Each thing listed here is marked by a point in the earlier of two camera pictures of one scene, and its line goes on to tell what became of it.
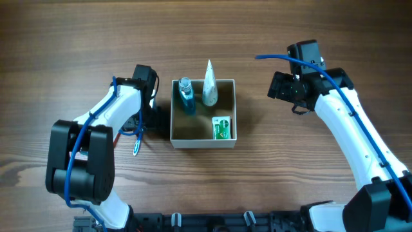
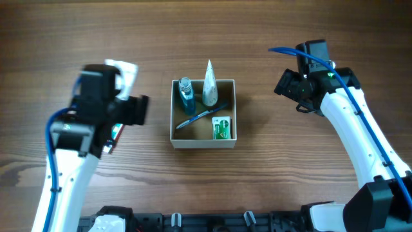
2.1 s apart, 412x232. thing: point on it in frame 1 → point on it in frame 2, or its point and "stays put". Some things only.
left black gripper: [158, 118] → [138, 109]
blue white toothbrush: [136, 146] → [209, 111]
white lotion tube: [210, 94] stays put
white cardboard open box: [196, 131] stays put
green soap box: [221, 127] stays put
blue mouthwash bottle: [187, 95] stays put
